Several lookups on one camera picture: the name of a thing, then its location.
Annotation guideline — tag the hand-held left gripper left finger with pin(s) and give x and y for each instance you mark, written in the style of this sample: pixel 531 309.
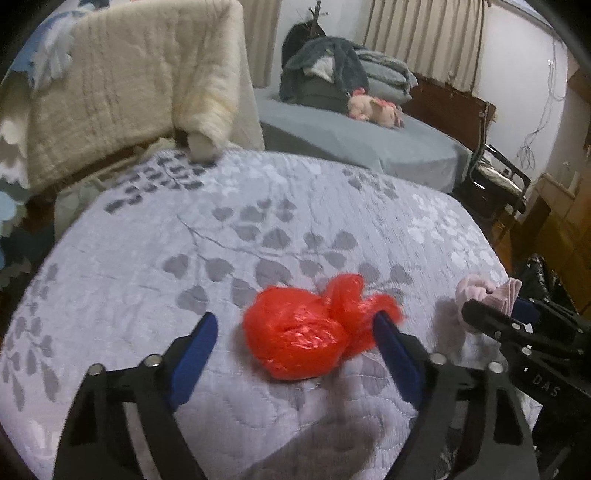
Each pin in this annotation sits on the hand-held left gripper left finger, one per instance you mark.
pixel 191 364

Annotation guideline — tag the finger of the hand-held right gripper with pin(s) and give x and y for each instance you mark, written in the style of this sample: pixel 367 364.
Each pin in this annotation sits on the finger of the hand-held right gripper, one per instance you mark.
pixel 526 309
pixel 498 323

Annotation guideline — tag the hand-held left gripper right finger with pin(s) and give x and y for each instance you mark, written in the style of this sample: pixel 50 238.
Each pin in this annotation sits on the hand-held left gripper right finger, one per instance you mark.
pixel 397 364

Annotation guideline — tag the black bag-lined trash bin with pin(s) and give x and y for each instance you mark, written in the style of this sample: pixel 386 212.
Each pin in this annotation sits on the black bag-lined trash bin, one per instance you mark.
pixel 540 277

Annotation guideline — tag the pink cloth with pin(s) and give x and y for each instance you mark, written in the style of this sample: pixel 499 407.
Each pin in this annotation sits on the pink cloth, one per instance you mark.
pixel 475 290

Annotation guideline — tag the red plastic bag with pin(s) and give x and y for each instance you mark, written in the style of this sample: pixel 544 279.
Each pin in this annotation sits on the red plastic bag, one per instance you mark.
pixel 295 332

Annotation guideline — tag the brown wooden wardrobe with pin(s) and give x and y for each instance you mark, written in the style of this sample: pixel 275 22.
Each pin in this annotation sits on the brown wooden wardrobe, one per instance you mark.
pixel 563 217

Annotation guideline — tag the black metal chair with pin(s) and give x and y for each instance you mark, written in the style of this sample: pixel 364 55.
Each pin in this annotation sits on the black metal chair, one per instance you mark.
pixel 494 184

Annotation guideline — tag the grey floral quilt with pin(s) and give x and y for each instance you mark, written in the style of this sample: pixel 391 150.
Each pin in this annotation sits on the grey floral quilt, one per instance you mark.
pixel 231 230

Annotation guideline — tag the dark wooden headboard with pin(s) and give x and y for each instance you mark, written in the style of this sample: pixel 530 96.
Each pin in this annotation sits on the dark wooden headboard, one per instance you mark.
pixel 452 110

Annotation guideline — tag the grey bed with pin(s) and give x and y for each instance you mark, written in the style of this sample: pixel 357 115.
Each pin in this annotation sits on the grey bed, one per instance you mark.
pixel 360 138

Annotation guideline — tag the pink plush pig toy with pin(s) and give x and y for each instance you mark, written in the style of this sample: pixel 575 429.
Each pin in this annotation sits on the pink plush pig toy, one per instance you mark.
pixel 374 108

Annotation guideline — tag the folded grey blankets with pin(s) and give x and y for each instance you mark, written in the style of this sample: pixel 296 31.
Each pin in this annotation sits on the folded grey blankets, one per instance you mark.
pixel 388 74

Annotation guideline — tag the dark olive cushion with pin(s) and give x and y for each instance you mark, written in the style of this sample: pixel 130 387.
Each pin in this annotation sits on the dark olive cushion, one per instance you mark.
pixel 314 92

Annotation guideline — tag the blue white patterned blanket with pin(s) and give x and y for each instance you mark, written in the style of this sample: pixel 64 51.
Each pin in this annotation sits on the blue white patterned blanket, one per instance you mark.
pixel 18 138

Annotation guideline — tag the cream fleece blanket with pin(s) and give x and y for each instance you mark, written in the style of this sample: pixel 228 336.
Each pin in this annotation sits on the cream fleece blanket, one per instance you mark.
pixel 129 83

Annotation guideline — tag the narrow beige curtain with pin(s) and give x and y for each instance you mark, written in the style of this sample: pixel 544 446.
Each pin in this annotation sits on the narrow beige curtain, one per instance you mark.
pixel 425 37

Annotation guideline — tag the wide beige curtain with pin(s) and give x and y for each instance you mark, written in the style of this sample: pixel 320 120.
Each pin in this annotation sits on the wide beige curtain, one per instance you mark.
pixel 261 41

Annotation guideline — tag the coat rack with black garment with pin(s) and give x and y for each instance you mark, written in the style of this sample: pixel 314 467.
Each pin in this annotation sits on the coat rack with black garment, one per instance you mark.
pixel 300 32

